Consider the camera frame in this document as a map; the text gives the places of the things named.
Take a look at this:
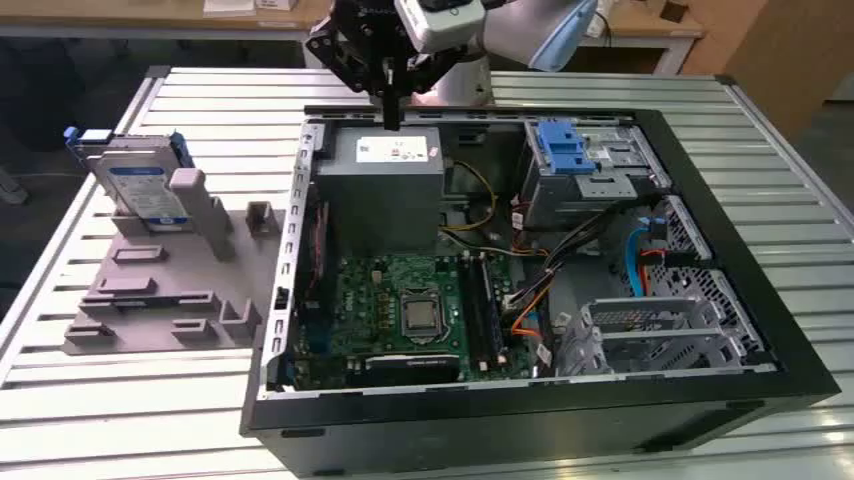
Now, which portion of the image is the green motherboard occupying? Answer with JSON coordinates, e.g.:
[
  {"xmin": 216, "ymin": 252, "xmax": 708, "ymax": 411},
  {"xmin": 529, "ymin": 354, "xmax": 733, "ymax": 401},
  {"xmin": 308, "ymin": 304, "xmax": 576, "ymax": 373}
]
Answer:
[{"xmin": 285, "ymin": 252, "xmax": 541, "ymax": 391}]

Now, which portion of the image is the orange black wire bundle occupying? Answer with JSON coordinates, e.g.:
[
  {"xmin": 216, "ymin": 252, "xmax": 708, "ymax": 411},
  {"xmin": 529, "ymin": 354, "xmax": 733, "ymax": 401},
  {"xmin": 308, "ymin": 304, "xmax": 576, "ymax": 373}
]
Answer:
[{"xmin": 506, "ymin": 287, "xmax": 556, "ymax": 342}]

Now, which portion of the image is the blue plastic drive latch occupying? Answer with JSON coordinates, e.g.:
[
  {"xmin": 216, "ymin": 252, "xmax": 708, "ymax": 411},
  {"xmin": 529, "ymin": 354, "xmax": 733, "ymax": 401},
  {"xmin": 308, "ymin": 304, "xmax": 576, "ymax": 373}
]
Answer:
[{"xmin": 534, "ymin": 119, "xmax": 596, "ymax": 176}]

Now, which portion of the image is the wooden desk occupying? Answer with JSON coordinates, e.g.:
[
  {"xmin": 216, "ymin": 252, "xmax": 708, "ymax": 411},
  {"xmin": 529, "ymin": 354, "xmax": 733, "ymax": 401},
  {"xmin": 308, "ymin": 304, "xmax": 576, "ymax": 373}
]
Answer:
[{"xmin": 0, "ymin": 0, "xmax": 708, "ymax": 69}]

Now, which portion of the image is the silver CPU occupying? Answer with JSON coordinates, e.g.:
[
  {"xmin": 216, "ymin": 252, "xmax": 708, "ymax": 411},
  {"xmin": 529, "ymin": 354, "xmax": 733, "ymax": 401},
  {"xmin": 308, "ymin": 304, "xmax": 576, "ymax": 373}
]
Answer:
[{"xmin": 402, "ymin": 298, "xmax": 440, "ymax": 331}]

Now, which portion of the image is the orange disk power wire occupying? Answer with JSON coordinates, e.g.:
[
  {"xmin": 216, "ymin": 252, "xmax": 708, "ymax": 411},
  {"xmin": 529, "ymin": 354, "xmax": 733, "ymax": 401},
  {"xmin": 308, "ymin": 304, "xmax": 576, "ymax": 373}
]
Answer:
[{"xmin": 636, "ymin": 247, "xmax": 713, "ymax": 297}]

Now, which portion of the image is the metal disk bay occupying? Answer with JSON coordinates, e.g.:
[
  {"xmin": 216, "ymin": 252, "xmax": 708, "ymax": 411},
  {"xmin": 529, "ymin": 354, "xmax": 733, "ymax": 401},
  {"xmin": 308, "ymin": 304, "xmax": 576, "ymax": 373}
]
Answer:
[{"xmin": 557, "ymin": 294, "xmax": 765, "ymax": 377}]

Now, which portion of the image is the metal optical drive cage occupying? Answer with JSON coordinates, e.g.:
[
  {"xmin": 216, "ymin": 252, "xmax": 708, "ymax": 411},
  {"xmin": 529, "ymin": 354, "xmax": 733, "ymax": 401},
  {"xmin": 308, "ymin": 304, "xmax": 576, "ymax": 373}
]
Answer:
[{"xmin": 518, "ymin": 118, "xmax": 673, "ymax": 231}]

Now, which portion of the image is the yellow wire bundle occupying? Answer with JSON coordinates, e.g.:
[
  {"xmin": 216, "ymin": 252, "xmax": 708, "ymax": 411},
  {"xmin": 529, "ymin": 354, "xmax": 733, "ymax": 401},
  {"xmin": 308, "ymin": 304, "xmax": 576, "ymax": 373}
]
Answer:
[{"xmin": 436, "ymin": 158, "xmax": 500, "ymax": 234}]

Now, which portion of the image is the grey parts rack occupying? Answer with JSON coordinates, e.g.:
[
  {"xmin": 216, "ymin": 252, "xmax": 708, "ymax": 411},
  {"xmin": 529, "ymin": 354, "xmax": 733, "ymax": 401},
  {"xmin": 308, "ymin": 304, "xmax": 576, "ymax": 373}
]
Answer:
[{"xmin": 59, "ymin": 168, "xmax": 288, "ymax": 357}]

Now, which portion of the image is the black cable bundle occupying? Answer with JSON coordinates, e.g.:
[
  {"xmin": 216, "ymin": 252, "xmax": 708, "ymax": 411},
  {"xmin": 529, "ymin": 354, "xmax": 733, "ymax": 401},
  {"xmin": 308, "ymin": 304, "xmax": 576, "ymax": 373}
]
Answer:
[{"xmin": 509, "ymin": 195, "xmax": 665, "ymax": 314}]

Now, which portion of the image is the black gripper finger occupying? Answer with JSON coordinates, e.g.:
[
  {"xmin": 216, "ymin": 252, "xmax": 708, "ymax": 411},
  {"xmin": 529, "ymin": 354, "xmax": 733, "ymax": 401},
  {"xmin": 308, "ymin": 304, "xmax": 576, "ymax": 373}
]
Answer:
[
  {"xmin": 304, "ymin": 18, "xmax": 396, "ymax": 132},
  {"xmin": 393, "ymin": 46, "xmax": 482, "ymax": 132}
]

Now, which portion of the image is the black office chair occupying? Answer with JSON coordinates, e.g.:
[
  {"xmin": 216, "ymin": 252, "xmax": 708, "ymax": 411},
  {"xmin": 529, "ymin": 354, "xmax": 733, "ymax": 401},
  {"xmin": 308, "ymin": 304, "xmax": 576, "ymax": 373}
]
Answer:
[{"xmin": 0, "ymin": 34, "xmax": 91, "ymax": 154}]

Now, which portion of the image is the hard disk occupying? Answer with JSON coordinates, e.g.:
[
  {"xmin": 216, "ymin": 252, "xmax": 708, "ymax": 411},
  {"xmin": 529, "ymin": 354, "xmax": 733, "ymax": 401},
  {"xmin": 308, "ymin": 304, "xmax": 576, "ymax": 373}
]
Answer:
[{"xmin": 62, "ymin": 127, "xmax": 196, "ymax": 236}]

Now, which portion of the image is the black RAM stick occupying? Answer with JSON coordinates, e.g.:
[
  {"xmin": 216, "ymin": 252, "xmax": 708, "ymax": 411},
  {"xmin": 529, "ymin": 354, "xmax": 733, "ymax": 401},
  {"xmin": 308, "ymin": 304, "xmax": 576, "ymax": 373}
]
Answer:
[{"xmin": 476, "ymin": 252, "xmax": 512, "ymax": 369}]

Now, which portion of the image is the CPU socket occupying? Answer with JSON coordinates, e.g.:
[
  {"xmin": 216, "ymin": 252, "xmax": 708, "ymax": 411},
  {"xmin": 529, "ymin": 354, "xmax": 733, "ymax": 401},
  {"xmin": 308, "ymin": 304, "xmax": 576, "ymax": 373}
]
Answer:
[{"xmin": 396, "ymin": 287, "xmax": 446, "ymax": 347}]

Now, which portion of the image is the blue disk data wire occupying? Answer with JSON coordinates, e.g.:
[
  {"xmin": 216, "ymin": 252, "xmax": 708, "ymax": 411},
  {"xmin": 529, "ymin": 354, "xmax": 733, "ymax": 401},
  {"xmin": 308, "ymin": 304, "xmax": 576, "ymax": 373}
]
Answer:
[{"xmin": 624, "ymin": 215, "xmax": 669, "ymax": 300}]

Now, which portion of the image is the grey stand foot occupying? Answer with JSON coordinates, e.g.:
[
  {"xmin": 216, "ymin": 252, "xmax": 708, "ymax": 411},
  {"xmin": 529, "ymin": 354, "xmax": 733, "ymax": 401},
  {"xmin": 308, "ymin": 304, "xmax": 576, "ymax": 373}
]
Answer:
[{"xmin": 0, "ymin": 164, "xmax": 29, "ymax": 206}]

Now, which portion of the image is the white paper sheet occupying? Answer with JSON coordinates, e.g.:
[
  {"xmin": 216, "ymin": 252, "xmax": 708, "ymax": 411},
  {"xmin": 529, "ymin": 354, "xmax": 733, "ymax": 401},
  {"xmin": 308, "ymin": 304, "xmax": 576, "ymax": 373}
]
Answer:
[{"xmin": 202, "ymin": 0, "xmax": 256, "ymax": 17}]

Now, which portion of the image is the grey power supply unit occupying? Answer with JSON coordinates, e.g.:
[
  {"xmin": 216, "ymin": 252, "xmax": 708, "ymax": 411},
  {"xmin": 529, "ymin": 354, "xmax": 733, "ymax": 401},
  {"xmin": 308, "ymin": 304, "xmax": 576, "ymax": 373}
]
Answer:
[{"xmin": 310, "ymin": 124, "xmax": 446, "ymax": 257}]

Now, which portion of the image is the black open PC case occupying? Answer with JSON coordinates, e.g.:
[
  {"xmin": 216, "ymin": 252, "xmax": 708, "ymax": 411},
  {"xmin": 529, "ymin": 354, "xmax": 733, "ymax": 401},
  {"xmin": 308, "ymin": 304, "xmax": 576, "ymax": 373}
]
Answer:
[{"xmin": 237, "ymin": 104, "xmax": 840, "ymax": 479}]

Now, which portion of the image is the black graphics card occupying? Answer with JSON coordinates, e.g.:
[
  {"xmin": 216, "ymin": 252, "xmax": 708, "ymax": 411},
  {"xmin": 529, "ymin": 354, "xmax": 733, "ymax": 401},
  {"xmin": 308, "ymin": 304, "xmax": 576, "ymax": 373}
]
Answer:
[{"xmin": 345, "ymin": 352, "xmax": 462, "ymax": 387}]

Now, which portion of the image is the thin red wire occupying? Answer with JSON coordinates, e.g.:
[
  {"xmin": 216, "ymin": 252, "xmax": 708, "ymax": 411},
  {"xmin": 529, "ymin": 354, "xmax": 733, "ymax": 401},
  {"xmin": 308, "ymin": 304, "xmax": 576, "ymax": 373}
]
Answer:
[{"xmin": 302, "ymin": 199, "xmax": 333, "ymax": 309}]

